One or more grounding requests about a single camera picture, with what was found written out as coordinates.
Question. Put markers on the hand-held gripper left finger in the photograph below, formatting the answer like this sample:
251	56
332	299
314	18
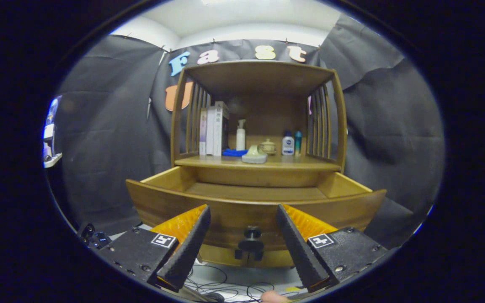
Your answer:
187	252

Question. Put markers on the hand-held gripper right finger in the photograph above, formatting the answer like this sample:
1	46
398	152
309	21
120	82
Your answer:
299	252

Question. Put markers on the black drawer knob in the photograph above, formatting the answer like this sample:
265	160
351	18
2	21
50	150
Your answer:
251	243

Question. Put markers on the wooden drawer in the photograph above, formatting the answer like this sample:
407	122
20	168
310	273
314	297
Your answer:
234	216

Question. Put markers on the pale green plastic object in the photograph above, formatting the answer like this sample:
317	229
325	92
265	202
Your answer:
254	156

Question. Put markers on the wooden cabinet door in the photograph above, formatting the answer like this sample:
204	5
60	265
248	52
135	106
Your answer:
221	256
274	259

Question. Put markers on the wooden countertop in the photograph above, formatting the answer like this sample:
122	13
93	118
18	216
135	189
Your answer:
301	163

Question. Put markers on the wooden cabinet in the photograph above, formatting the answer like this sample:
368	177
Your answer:
263	118

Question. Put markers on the yellow floor tape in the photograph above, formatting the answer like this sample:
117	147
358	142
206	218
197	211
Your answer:
293	289

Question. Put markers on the white bottle with blue cap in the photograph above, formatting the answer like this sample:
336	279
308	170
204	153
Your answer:
288	146

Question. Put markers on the teal bottle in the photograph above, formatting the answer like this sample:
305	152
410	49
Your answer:
298	145

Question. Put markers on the blue cloth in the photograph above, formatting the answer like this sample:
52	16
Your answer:
232	152

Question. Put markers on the beige lidded ceramic cup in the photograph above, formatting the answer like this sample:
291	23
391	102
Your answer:
267	147

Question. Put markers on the pale purple book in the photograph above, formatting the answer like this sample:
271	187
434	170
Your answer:
203	132

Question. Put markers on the thin white book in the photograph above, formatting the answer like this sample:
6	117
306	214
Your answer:
210	132

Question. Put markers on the white pump bottle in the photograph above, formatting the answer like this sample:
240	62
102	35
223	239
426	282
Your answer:
241	139

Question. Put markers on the white and black book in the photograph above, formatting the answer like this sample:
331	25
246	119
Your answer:
220	128

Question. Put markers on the lit display screen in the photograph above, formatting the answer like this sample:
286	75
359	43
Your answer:
49	126

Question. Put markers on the ceiling light panel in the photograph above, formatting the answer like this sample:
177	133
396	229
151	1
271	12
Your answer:
221	1

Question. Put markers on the white wall shelf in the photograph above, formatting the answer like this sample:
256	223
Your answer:
53	160

